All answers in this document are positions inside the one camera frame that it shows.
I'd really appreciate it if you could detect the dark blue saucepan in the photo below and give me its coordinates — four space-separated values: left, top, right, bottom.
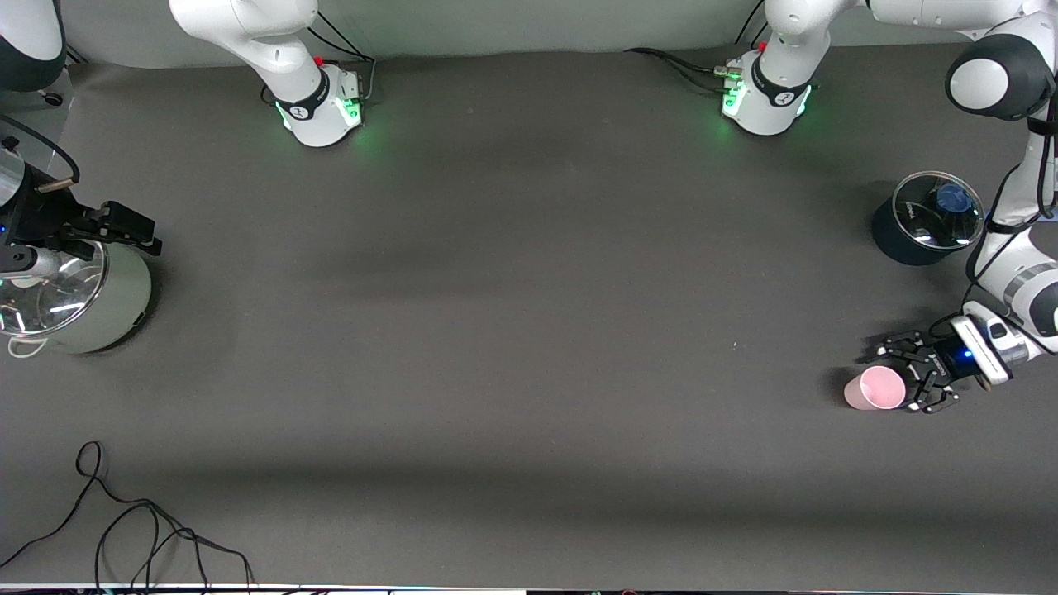
872 171 989 267

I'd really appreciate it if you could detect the glass pot lid steel knob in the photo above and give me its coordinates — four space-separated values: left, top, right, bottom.
0 241 109 336

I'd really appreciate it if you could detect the thin black loose cable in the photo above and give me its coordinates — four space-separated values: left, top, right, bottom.
0 440 254 593

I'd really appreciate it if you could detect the glass lid blue knob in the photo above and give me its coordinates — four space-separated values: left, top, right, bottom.
893 171 986 250

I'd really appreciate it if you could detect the pale green cooking pot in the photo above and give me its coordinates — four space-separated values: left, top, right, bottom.
0 240 154 358

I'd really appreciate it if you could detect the black arm base cable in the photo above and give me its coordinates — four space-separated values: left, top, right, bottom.
624 47 730 77
307 10 377 104
661 53 733 92

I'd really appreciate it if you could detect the pink plastic cup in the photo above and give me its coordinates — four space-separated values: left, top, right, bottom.
844 365 908 412

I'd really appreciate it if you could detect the dark grey table mat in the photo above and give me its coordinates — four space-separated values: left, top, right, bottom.
0 33 1058 591

